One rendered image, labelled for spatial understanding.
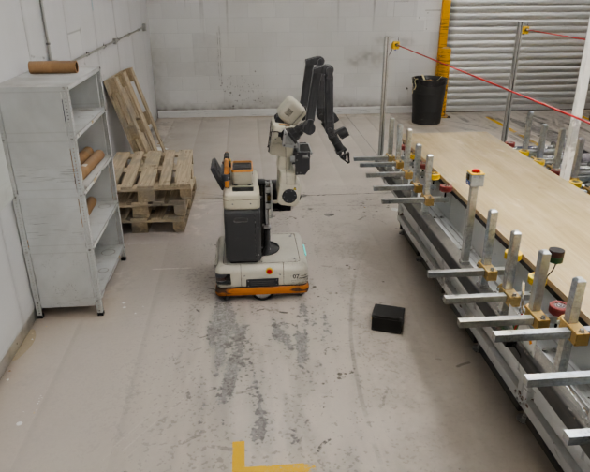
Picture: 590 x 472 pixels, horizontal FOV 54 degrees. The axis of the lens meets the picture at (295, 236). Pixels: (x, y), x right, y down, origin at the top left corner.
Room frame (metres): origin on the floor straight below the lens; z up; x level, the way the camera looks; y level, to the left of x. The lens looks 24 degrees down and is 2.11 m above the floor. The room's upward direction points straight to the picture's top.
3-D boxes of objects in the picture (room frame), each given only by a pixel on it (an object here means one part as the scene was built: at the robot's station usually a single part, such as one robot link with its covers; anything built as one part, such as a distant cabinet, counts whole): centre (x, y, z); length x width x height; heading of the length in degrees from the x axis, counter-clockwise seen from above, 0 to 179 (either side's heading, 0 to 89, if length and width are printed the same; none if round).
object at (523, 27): (4.95, -1.85, 1.25); 0.15 x 0.08 x 1.10; 5
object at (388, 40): (4.86, -0.78, 1.20); 0.15 x 0.12 x 1.00; 5
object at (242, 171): (3.91, 0.37, 0.87); 0.23 x 0.15 x 0.11; 5
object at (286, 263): (3.92, 0.26, 0.16); 0.67 x 0.64 x 0.25; 95
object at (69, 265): (3.85, 1.58, 0.78); 0.90 x 0.45 x 1.55; 5
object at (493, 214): (2.55, -0.94, 0.88); 0.04 x 0.04 x 0.48; 5
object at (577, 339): (1.78, -1.01, 0.95); 0.14 x 0.06 x 0.05; 5
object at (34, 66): (3.96, 1.60, 1.59); 0.30 x 0.08 x 0.08; 95
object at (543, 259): (2.05, -0.98, 0.90); 0.04 x 0.04 x 0.48; 5
